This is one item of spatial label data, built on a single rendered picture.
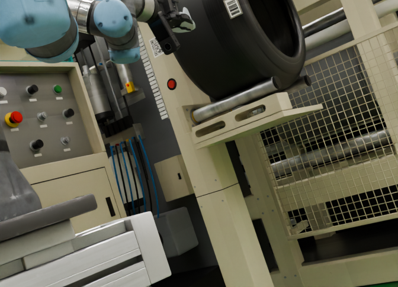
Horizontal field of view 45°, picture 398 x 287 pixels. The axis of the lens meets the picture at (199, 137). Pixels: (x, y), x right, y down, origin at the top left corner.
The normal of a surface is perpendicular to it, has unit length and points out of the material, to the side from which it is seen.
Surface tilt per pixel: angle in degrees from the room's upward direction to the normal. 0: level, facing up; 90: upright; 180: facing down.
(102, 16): 90
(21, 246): 90
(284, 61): 100
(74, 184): 90
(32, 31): 180
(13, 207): 90
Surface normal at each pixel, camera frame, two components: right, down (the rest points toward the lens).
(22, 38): 0.32, 0.95
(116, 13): 0.02, -0.08
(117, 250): 0.51, -0.24
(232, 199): 0.77, -0.30
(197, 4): -0.57, 0.04
